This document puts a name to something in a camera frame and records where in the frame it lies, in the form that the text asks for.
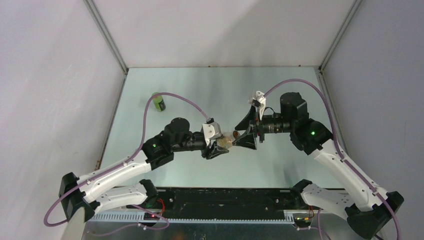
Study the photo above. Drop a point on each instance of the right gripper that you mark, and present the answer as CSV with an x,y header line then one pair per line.
x,y
252,115

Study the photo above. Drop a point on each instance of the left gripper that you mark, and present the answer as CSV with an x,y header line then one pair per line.
x,y
208,153

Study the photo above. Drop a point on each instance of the clear pill bottle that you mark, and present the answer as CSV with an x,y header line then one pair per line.
x,y
226,140

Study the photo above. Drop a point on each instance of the green pill bottle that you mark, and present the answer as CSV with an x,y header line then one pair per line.
x,y
158,102

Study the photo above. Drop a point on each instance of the bottle cap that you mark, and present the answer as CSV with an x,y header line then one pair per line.
x,y
235,134

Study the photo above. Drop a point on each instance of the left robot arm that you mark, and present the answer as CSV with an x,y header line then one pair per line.
x,y
99,190

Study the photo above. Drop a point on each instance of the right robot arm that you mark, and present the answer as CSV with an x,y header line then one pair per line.
x,y
366,206

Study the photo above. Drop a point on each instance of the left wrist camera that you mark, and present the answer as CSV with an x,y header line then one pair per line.
x,y
209,129

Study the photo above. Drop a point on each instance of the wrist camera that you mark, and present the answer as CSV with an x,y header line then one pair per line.
x,y
258,100
209,129

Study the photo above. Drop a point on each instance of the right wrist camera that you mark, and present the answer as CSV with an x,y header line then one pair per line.
x,y
258,100

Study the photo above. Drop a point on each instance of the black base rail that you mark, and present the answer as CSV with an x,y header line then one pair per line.
x,y
226,204

